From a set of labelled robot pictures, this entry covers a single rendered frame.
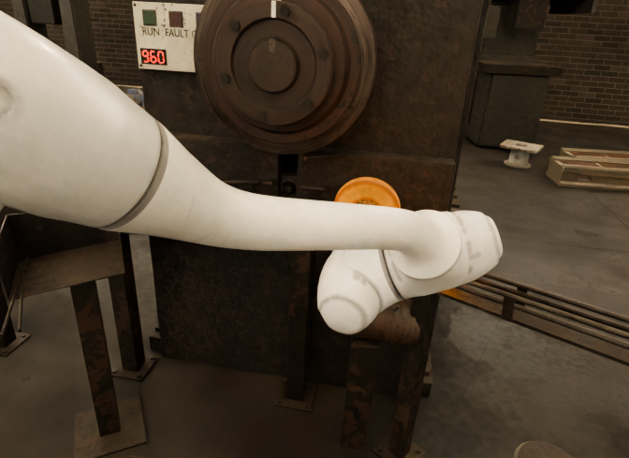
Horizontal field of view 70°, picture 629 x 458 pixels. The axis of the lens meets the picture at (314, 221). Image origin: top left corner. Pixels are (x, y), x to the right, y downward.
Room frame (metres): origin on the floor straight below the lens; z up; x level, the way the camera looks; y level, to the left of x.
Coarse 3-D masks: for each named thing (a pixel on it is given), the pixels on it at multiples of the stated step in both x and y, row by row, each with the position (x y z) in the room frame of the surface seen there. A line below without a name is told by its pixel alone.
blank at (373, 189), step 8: (352, 184) 0.95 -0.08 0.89; (360, 184) 0.95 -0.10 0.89; (368, 184) 0.95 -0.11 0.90; (376, 184) 0.95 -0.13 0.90; (384, 184) 0.96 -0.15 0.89; (344, 192) 0.96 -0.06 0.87; (352, 192) 0.95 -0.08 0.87; (360, 192) 0.95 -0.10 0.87; (368, 192) 0.95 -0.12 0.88; (376, 192) 0.94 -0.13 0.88; (384, 192) 0.94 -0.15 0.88; (392, 192) 0.95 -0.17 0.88; (336, 200) 0.96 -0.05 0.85; (344, 200) 0.96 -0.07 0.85; (352, 200) 0.95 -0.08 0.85; (376, 200) 0.95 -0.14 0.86; (384, 200) 0.94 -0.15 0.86; (392, 200) 0.94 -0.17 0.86; (400, 208) 0.95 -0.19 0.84
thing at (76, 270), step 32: (32, 224) 1.08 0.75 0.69; (64, 224) 1.11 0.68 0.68; (0, 256) 0.90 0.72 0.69; (32, 256) 1.07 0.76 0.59; (64, 256) 1.07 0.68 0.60; (96, 256) 1.07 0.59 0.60; (32, 288) 0.92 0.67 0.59; (96, 288) 1.06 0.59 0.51; (96, 320) 1.01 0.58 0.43; (96, 352) 1.01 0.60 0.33; (96, 384) 1.00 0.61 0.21; (96, 416) 0.99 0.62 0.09; (128, 416) 1.07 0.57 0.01; (96, 448) 0.95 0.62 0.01; (128, 448) 0.96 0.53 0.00
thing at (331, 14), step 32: (224, 0) 1.20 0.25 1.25; (256, 0) 1.17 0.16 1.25; (288, 0) 1.16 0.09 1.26; (320, 0) 1.16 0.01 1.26; (352, 32) 1.16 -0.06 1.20; (352, 64) 1.15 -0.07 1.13; (224, 96) 1.20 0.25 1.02; (352, 96) 1.15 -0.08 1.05; (256, 128) 1.19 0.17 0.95; (288, 128) 1.16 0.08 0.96; (320, 128) 1.17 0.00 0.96
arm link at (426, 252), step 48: (192, 192) 0.35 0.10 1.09; (240, 192) 0.43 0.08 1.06; (192, 240) 0.38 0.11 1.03; (240, 240) 0.40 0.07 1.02; (288, 240) 0.43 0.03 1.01; (336, 240) 0.46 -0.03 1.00; (384, 240) 0.49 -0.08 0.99; (432, 240) 0.53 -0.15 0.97; (480, 240) 0.57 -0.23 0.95; (432, 288) 0.57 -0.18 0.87
